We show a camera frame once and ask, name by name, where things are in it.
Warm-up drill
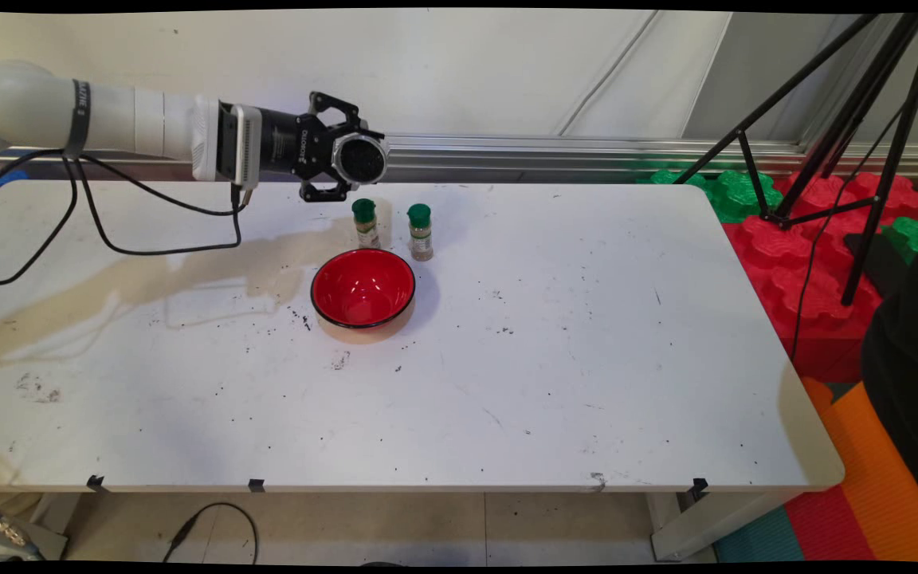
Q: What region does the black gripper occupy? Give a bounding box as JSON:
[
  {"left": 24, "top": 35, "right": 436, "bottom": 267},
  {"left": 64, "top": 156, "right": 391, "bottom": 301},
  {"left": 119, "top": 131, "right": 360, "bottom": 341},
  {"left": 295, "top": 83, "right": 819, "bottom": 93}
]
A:
[{"left": 258, "top": 91, "right": 370, "bottom": 204}]

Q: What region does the clear jar with black grains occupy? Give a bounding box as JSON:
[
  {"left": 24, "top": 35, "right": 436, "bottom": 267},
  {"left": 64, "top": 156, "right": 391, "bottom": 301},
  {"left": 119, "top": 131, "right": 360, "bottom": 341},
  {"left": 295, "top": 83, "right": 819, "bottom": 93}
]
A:
[{"left": 331, "top": 131, "right": 390, "bottom": 189}]

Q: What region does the green-capped spice bottle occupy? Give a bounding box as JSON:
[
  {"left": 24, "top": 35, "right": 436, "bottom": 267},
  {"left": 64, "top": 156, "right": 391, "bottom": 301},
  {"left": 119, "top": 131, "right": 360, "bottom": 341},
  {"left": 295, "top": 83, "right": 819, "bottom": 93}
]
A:
[
  {"left": 406, "top": 203, "right": 435, "bottom": 262},
  {"left": 351, "top": 199, "right": 382, "bottom": 250}
]

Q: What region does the red bowl with black rim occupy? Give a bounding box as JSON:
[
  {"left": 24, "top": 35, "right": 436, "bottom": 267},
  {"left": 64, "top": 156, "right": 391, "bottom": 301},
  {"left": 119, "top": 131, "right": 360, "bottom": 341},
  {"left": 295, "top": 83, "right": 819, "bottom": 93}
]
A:
[{"left": 310, "top": 248, "right": 418, "bottom": 330}]

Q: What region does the green foam block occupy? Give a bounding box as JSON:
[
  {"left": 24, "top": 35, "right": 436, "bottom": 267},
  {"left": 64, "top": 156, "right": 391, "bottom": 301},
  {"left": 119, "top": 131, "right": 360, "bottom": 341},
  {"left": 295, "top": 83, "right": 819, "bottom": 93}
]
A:
[
  {"left": 880, "top": 216, "right": 918, "bottom": 265},
  {"left": 638, "top": 167, "right": 784, "bottom": 225}
]

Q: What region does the white table leg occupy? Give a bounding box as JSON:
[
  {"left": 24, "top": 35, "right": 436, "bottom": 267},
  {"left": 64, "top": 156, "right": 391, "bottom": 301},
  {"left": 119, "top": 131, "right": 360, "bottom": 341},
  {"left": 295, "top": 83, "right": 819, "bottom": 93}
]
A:
[{"left": 649, "top": 488, "right": 806, "bottom": 563}]

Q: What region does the black tripod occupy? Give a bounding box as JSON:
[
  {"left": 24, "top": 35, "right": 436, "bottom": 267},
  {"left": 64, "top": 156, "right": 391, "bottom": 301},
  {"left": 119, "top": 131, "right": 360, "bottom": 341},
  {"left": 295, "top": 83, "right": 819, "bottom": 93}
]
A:
[{"left": 673, "top": 12, "right": 918, "bottom": 308}]

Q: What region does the teal foam mat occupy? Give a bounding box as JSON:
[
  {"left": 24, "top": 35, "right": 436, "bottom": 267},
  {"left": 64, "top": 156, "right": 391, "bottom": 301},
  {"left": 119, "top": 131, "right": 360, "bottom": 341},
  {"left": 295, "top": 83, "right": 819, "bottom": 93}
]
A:
[{"left": 712, "top": 504, "right": 804, "bottom": 564}]

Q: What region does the large black object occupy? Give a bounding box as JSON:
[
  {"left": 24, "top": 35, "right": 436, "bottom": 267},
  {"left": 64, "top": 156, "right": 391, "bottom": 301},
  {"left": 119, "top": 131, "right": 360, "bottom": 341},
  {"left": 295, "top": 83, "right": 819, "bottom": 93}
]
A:
[{"left": 860, "top": 227, "right": 918, "bottom": 531}]

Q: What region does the red foam mat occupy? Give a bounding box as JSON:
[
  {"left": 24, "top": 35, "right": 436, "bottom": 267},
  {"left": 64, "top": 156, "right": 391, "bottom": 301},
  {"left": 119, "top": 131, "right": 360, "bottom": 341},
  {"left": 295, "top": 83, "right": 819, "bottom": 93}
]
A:
[{"left": 783, "top": 482, "right": 878, "bottom": 564}]

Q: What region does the orange foam mat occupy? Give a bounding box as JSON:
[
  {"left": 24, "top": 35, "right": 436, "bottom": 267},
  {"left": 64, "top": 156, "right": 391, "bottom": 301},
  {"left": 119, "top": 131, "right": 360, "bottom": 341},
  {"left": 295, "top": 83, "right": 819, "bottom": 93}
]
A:
[{"left": 800, "top": 379, "right": 918, "bottom": 564}]

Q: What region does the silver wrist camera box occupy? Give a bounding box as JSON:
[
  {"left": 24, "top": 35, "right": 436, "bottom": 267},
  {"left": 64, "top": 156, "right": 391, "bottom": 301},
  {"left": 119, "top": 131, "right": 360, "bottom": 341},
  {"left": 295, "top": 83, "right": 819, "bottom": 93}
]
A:
[{"left": 216, "top": 101, "right": 263, "bottom": 192}]

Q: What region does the black camera cable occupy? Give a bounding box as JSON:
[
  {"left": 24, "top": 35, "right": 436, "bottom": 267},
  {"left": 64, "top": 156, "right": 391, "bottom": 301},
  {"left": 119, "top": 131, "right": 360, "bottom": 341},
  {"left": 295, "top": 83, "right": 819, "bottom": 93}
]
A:
[{"left": 0, "top": 147, "right": 261, "bottom": 286}]

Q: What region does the aluminium rail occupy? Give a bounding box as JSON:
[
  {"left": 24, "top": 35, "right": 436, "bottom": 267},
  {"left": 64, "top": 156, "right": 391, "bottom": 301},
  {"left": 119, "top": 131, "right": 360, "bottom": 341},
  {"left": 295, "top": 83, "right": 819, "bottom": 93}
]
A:
[{"left": 0, "top": 126, "right": 918, "bottom": 183}]

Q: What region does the black cable strap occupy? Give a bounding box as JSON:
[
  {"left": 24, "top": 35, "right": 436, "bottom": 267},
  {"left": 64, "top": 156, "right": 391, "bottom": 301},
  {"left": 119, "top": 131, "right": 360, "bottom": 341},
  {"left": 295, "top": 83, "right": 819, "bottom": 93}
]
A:
[{"left": 65, "top": 78, "right": 93, "bottom": 160}]

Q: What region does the black floor cable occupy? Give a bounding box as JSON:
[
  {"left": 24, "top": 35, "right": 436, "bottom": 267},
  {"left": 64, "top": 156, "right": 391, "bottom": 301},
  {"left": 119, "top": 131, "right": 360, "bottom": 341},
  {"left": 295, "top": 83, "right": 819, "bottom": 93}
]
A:
[{"left": 160, "top": 501, "right": 258, "bottom": 564}]

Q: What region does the thin black tripod cable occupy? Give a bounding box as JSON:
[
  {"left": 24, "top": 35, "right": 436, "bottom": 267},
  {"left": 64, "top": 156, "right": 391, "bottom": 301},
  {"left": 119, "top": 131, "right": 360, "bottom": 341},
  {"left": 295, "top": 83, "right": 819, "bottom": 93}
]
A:
[{"left": 790, "top": 44, "right": 918, "bottom": 361}]

